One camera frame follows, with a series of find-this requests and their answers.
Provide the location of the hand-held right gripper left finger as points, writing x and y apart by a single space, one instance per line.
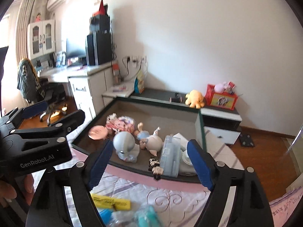
101 163

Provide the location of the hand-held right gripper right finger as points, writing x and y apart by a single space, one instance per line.
201 165

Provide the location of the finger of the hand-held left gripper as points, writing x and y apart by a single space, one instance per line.
35 110
71 121

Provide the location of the white plug charger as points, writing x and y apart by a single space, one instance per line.
187 165

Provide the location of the pink round mirror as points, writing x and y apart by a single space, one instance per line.
97 132

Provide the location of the dark green storage box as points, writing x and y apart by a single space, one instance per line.
165 120

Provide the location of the person's left hand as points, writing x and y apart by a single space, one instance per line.
14 189

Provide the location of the black office chair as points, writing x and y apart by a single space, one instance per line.
53 97

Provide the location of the white astronaut figurine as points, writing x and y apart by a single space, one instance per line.
123 141

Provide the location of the dark printed jacket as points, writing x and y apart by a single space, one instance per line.
27 80

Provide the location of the clear plastic case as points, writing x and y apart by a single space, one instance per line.
169 156

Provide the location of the yellow snack packet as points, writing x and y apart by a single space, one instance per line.
111 202

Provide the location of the white desk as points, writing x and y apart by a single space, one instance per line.
90 82

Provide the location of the pink floral cloth doll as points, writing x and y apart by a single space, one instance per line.
120 123

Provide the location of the small black-haired figurine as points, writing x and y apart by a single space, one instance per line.
156 167

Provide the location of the low black white cabinet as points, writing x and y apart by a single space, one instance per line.
220 123

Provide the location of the black bathroom scale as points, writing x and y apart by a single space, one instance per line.
246 141

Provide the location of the low white side table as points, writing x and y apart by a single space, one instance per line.
116 94

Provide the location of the striped pink bedsheet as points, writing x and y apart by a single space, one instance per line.
146 194

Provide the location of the blue packet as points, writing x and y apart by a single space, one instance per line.
106 218

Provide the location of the yellow octopus plush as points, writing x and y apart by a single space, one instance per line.
195 99

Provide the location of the orange bottle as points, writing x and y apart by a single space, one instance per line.
115 72

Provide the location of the red plastic crate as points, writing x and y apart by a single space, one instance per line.
222 100

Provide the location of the white glass-door cabinet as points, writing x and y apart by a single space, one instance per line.
41 40

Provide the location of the black hand roller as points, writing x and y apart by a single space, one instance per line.
175 98

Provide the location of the teal packet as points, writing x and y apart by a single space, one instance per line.
149 217

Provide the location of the black computer monitor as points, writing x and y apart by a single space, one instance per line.
75 49

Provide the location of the black computer tower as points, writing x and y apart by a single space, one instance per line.
99 49

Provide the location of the blue yellow snack bag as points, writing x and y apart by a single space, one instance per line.
140 82

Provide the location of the pink plush toy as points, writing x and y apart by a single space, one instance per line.
220 87

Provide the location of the beige curtain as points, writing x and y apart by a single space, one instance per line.
24 28

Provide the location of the pink doll figure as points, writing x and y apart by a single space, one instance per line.
37 17

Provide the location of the pink printed pillow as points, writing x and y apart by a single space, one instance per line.
288 208

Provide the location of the white door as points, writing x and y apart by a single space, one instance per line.
297 139

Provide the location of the black box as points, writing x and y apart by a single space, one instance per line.
99 24

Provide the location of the red paper bag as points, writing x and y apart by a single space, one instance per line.
101 8

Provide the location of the white wall outlet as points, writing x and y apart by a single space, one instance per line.
135 59

